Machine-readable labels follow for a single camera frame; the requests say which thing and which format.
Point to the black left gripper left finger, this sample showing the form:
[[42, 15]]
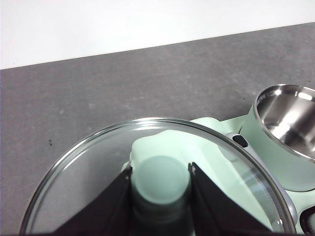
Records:
[[108, 211]]

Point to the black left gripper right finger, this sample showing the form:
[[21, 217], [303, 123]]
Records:
[[216, 211]]

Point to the glass pot lid green knob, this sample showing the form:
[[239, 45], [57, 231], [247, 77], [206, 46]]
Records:
[[160, 182]]

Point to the mint green breakfast machine base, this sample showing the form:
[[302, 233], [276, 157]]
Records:
[[295, 201]]

